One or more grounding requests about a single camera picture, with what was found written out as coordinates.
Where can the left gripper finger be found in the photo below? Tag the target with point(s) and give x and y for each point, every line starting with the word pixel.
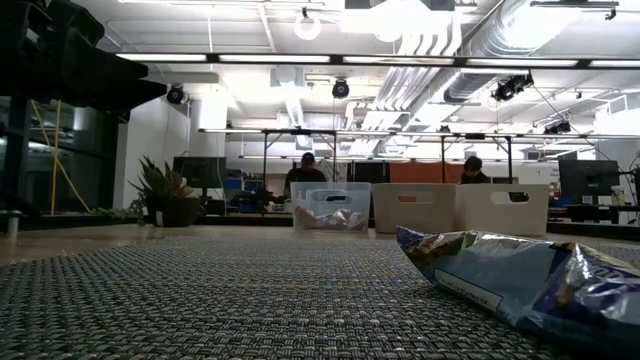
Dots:
pixel 120 95
pixel 100 65

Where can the black ceiling spotlight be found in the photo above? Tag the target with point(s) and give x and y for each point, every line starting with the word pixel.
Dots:
pixel 175 94
pixel 510 89
pixel 341 89

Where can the overhead light bar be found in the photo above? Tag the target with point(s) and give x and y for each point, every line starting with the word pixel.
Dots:
pixel 160 57

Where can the dark computer monitor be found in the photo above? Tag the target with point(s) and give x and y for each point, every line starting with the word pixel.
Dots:
pixel 200 172
pixel 587 177

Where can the potted succulent plant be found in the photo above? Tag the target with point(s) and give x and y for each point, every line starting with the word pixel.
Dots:
pixel 165 197

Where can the person with cap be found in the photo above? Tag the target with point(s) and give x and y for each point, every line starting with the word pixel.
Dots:
pixel 305 175

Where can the clear plastic bin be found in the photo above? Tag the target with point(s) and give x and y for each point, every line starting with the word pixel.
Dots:
pixel 300 192
pixel 415 217

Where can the grey woven placemat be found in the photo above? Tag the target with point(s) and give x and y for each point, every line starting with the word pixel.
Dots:
pixel 200 300

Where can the orange partition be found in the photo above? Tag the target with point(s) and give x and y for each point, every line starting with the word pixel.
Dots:
pixel 425 172

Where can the middle clear plastic bin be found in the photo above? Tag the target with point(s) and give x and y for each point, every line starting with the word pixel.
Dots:
pixel 415 217

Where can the person without cap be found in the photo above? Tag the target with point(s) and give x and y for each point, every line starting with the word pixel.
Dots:
pixel 474 172

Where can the white plastic bin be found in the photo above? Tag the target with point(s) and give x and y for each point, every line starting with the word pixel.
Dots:
pixel 500 220

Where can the dark blue oatmeal raisin bar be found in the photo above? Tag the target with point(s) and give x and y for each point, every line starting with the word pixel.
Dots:
pixel 500 280

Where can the small grey post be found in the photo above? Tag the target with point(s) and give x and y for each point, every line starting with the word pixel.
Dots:
pixel 12 222

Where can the black background table frame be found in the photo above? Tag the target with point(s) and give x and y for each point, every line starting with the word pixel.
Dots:
pixel 475 136
pixel 300 132

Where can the silver ceiling duct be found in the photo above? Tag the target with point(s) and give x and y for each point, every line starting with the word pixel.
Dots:
pixel 500 35

